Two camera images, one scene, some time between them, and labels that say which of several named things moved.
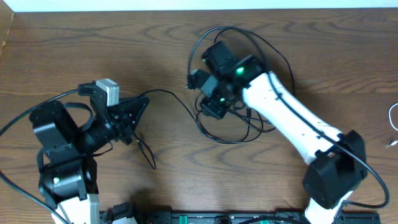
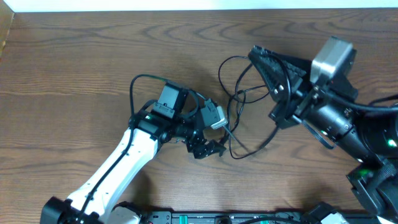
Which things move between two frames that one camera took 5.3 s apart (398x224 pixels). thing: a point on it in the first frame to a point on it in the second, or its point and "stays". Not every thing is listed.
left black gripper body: x=122 y=124 to x=196 y=141
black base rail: x=234 y=217 stays
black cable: x=261 y=119 to x=229 y=113
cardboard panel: x=6 y=17 stays
